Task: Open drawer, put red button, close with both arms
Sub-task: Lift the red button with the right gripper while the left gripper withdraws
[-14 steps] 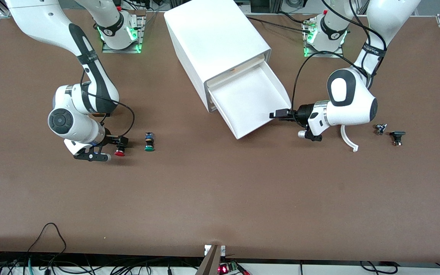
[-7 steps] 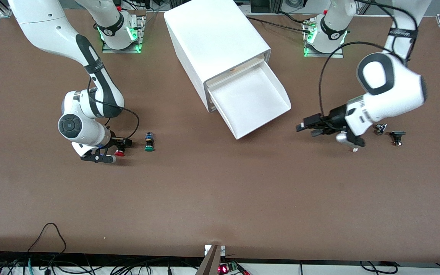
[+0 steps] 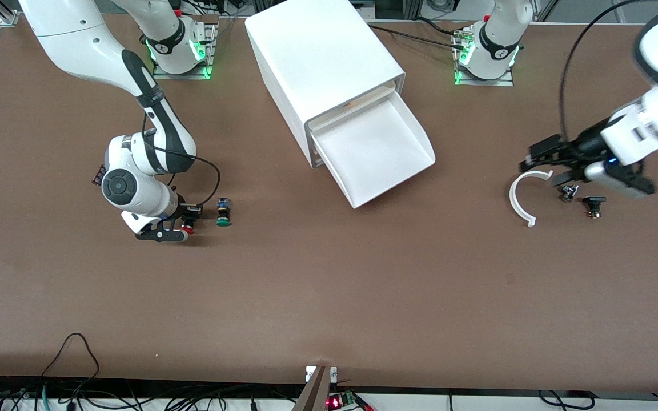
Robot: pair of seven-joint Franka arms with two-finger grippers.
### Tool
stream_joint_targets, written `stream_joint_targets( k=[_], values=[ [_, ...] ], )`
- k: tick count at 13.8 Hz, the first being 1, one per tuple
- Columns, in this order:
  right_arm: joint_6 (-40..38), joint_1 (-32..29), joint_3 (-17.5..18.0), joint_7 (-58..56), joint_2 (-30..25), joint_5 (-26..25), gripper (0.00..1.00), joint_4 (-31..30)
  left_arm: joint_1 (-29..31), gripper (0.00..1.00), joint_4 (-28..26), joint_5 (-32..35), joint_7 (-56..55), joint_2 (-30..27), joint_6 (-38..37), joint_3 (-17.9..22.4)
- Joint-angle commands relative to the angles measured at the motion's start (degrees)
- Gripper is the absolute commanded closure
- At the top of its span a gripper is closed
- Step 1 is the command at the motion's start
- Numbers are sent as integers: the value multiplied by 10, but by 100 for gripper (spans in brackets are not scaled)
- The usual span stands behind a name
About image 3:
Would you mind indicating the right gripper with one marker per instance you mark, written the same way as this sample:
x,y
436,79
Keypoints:
x,y
183,210

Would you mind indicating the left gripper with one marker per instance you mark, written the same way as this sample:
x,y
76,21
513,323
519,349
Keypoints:
x,y
585,142

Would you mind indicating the red push button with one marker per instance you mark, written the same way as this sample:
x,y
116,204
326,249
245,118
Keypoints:
x,y
188,229

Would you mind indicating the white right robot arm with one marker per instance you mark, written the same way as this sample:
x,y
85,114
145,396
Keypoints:
x,y
77,40

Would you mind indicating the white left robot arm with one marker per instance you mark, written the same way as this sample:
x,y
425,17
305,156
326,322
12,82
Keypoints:
x,y
497,40

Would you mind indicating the green push button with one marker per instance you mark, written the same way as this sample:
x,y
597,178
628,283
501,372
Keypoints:
x,y
224,212

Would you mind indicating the small grey black component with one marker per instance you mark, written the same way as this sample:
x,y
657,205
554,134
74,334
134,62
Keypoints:
x,y
569,194

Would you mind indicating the white curved plastic arc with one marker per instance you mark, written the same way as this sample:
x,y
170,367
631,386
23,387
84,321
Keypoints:
x,y
513,197

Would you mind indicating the small black terminal block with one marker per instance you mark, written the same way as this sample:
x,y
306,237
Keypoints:
x,y
97,176

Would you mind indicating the circuit board with red light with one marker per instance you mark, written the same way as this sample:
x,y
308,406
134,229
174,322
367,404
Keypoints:
x,y
340,401

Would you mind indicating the black switch component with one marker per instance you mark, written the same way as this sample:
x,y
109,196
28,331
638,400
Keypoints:
x,y
594,201

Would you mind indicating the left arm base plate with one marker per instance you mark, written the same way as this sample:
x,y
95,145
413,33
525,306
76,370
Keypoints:
x,y
500,83

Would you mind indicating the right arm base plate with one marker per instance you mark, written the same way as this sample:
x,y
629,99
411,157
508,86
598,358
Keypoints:
x,y
192,75

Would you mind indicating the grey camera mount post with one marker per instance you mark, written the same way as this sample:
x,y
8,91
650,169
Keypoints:
x,y
317,394

